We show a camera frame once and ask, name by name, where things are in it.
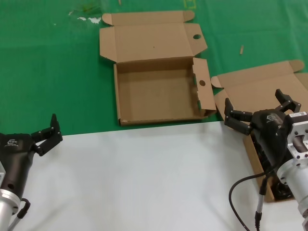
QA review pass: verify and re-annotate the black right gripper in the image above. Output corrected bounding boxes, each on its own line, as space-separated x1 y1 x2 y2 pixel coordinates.
223 89 301 167

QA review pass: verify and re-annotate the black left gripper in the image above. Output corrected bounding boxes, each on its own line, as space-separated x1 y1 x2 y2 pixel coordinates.
0 114 64 197

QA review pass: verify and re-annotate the open brown cardboard box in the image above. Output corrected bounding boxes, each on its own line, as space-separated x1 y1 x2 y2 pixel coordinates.
210 60 308 203
99 10 217 127

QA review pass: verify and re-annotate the green table cloth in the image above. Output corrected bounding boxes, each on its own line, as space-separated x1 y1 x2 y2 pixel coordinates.
0 0 308 137

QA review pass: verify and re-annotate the white tape scrap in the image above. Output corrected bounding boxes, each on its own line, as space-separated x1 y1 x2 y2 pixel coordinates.
77 16 102 24

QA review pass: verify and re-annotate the silver right wrist mount block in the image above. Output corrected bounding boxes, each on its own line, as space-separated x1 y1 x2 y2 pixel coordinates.
286 111 308 160

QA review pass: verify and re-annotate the silver wrist mount block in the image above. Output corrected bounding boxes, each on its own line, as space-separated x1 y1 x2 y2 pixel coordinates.
0 164 6 189
286 111 308 160

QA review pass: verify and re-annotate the silver left wrist mount block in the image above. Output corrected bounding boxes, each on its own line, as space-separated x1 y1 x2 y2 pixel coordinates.
0 164 6 189

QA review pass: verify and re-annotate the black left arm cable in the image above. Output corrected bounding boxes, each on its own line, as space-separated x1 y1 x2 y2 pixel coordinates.
8 197 31 231

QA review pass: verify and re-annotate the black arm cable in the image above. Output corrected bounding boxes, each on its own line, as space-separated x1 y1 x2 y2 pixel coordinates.
228 168 277 231
8 197 31 231

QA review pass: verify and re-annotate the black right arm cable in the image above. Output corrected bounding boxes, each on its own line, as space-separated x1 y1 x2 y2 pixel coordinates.
228 168 277 231

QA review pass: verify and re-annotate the cable with silver connector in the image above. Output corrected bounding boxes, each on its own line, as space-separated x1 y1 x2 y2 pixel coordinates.
254 172 272 231

